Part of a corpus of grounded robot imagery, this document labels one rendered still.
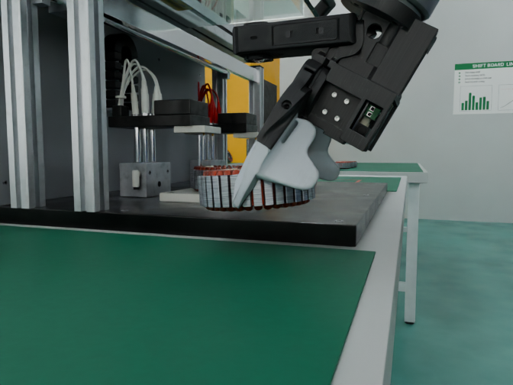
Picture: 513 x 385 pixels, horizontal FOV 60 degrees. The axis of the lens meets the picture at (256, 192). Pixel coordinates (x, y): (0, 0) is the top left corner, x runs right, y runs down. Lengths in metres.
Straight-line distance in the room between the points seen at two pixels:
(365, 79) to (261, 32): 0.10
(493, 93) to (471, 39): 0.70
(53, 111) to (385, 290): 0.58
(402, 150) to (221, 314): 5.73
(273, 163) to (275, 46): 0.11
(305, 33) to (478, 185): 5.66
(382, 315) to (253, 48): 0.26
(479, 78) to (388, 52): 5.68
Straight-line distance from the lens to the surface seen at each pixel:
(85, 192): 0.58
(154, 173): 0.73
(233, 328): 0.24
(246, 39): 0.42
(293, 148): 0.37
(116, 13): 0.64
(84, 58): 0.57
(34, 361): 0.23
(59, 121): 0.76
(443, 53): 6.08
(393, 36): 0.40
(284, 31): 0.41
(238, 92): 4.45
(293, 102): 0.36
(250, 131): 0.92
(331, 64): 0.38
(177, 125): 0.69
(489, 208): 6.07
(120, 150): 0.88
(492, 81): 6.08
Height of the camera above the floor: 0.84
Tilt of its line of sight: 5 degrees down
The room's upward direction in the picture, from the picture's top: straight up
